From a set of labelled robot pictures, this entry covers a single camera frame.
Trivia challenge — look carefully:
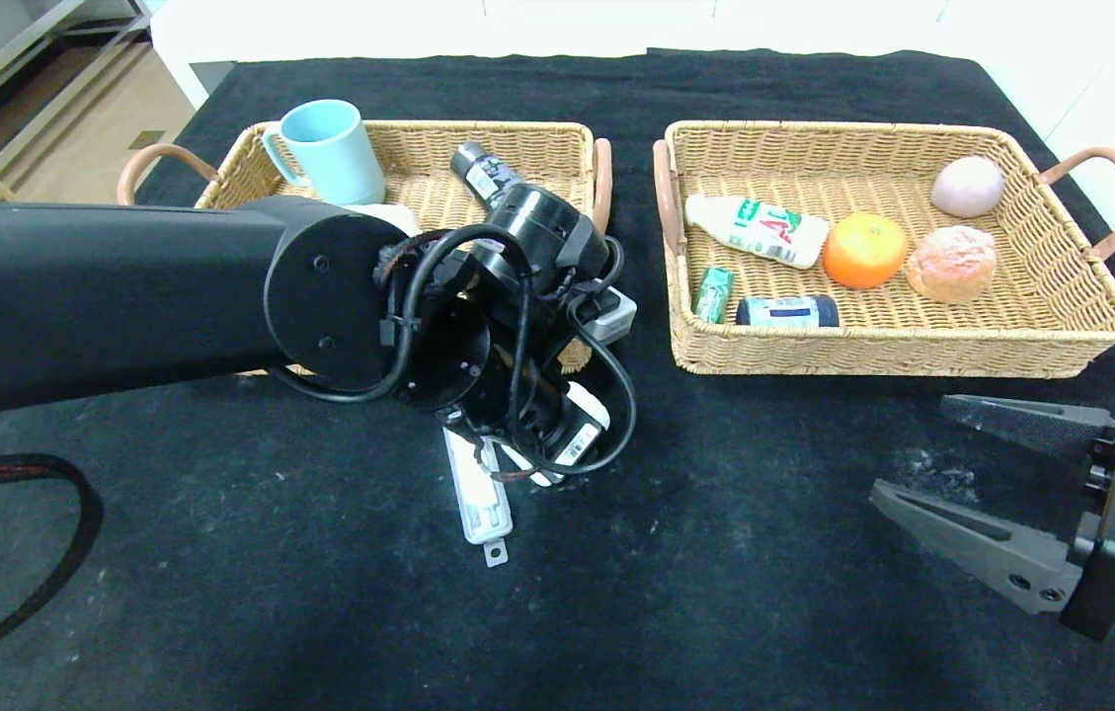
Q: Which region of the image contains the wicker basket holding mug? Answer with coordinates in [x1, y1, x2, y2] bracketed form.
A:
[118, 119, 612, 376]

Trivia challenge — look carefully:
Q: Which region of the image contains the brown lumpy bread bun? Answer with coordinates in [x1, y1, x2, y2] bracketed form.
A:
[905, 225, 998, 303]

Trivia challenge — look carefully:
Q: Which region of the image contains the white toothbrush case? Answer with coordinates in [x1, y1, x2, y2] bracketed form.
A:
[442, 423, 516, 569]

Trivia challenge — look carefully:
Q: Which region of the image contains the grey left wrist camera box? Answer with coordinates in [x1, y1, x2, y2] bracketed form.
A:
[579, 286, 639, 347]

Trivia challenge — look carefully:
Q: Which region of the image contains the white soap bar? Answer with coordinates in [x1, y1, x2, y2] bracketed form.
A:
[501, 381, 611, 488]

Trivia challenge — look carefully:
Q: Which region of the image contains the braided black left arm cable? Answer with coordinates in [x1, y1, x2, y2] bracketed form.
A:
[0, 453, 106, 682]

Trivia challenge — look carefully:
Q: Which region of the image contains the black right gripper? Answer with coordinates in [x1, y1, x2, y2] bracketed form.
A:
[869, 394, 1115, 642]

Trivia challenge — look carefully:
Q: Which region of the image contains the grey metal shelf frame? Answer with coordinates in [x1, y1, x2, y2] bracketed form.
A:
[0, 0, 158, 198]

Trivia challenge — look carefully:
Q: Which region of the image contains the wicker basket holding milk bottle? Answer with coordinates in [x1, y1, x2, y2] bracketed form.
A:
[652, 118, 1115, 378]

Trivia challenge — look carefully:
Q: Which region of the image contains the white AD milk bottle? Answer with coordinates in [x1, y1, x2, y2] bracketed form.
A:
[684, 195, 830, 270]

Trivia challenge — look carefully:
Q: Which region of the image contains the thin left arm cable loop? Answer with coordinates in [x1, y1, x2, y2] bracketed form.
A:
[443, 425, 568, 487]

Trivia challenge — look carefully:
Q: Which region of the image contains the pink egg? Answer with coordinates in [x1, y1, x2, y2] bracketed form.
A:
[930, 155, 1005, 218]

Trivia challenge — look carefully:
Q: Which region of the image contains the orange fruit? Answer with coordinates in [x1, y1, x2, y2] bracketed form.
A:
[823, 211, 912, 290]

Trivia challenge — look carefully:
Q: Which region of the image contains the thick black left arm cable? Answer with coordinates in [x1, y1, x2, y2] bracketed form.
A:
[374, 223, 533, 406]

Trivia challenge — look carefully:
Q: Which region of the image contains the black left camera cable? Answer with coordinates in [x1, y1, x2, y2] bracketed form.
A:
[562, 235, 639, 477]

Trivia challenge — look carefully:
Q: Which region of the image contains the green Doublemint gum pack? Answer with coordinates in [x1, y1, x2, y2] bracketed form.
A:
[692, 265, 735, 324]

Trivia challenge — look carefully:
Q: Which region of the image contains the blue gum jar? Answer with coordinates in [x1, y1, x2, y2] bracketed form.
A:
[736, 294, 841, 328]

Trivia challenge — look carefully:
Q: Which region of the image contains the teal plastic mug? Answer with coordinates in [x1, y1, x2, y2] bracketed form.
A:
[262, 99, 386, 206]

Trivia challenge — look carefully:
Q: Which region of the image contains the black squeeze tube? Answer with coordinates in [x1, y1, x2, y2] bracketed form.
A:
[450, 141, 523, 203]

